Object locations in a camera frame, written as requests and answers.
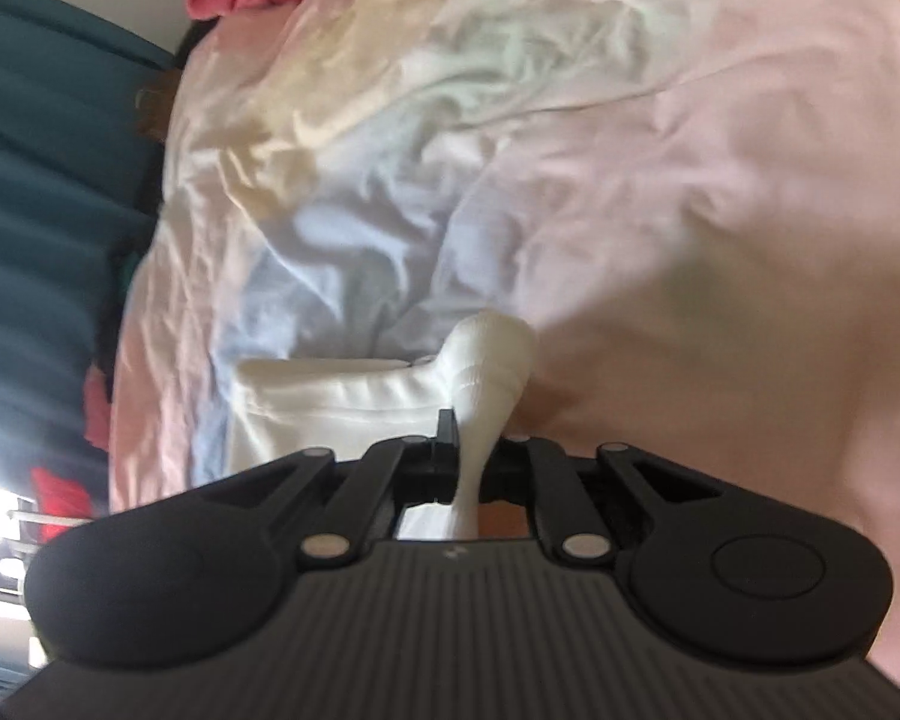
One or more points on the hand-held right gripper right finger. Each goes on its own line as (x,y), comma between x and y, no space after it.
(499,474)

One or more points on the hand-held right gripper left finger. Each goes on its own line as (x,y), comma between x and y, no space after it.
(445,457)

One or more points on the white sock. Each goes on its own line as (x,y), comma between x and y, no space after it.
(360,409)

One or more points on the pastel tie-dye bed sheet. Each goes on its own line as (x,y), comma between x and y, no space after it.
(540,187)

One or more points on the red cloth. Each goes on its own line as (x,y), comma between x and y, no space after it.
(64,499)

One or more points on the teal curtain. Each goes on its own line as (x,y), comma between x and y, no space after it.
(49,202)

